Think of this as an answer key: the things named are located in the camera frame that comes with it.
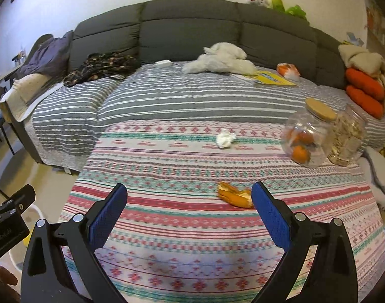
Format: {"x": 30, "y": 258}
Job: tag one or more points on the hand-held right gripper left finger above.
{"x": 107, "y": 214}

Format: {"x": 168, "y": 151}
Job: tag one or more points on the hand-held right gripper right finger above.
{"x": 270, "y": 214}

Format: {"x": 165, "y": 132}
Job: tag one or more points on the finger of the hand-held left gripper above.
{"x": 20, "y": 200}

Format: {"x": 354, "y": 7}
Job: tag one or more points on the orange peel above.
{"x": 236, "y": 197}

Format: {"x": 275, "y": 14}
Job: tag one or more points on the person's left hand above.
{"x": 3, "y": 276}

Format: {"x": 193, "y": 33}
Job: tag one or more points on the tangerine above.
{"x": 301, "y": 154}
{"x": 306, "y": 137}

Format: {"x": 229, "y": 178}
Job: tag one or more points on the clear jar with wooden lid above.
{"x": 320, "y": 146}

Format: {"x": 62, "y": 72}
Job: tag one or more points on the crumpled white tissue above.
{"x": 226, "y": 139}

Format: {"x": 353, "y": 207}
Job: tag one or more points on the pink and teal patterned blanket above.
{"x": 180, "y": 164}

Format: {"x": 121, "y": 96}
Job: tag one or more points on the beige quilted cover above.
{"x": 22, "y": 91}

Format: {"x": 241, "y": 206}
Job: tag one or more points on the clear jar with beige contents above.
{"x": 347, "y": 135}

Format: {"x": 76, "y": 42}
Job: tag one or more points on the white pillow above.
{"x": 377, "y": 176}

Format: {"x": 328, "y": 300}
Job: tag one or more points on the grey striped quilt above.
{"x": 180, "y": 101}

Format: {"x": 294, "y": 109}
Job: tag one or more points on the yellow book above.
{"x": 271, "y": 78}

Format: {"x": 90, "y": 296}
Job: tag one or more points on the orange and white packet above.
{"x": 287, "y": 71}

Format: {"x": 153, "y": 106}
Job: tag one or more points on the purple jacket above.
{"x": 50, "y": 56}

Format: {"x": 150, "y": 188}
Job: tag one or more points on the dark plaid shirt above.
{"x": 101, "y": 64}

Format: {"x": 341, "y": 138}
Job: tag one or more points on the white power adapter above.
{"x": 163, "y": 63}

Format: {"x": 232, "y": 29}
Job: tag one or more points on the beige plush toy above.
{"x": 363, "y": 58}

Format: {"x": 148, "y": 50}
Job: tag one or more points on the dark grey sofa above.
{"x": 186, "y": 28}

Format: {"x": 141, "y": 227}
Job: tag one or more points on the yellow and green plush toy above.
{"x": 277, "y": 1}

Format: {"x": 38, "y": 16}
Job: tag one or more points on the wall stickers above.
{"x": 356, "y": 39}

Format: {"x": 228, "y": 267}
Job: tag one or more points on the wall poster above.
{"x": 377, "y": 22}

